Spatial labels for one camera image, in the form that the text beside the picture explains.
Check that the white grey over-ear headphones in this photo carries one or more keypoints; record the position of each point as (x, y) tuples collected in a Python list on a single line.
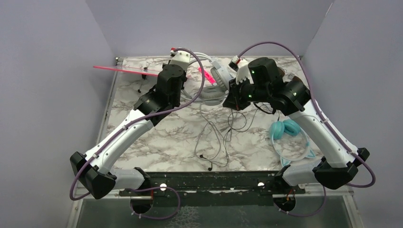
[(211, 95)]

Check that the pink highlighter marker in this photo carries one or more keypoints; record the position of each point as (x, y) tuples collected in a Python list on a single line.
[(208, 76)]

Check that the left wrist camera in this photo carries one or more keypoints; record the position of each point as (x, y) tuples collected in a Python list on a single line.
[(180, 58)]

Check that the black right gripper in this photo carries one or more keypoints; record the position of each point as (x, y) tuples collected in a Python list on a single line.
[(234, 99)]

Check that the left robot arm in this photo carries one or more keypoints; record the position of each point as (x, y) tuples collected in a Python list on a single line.
[(93, 168)]

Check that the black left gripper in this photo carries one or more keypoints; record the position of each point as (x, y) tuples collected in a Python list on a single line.
[(183, 77)]

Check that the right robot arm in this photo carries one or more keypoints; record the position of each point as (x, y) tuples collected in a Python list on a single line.
[(260, 81)]

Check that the black wired earbuds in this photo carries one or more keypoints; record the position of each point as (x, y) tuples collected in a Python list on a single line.
[(230, 135)]

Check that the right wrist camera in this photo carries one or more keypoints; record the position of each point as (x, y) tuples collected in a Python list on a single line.
[(239, 65)]

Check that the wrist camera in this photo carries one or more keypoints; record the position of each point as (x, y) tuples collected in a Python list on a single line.
[(239, 65), (180, 58)]

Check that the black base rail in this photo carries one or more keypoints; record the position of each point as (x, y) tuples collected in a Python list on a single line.
[(203, 189)]

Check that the brown over-ear headphones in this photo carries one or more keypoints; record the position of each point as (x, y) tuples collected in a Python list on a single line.
[(287, 77)]

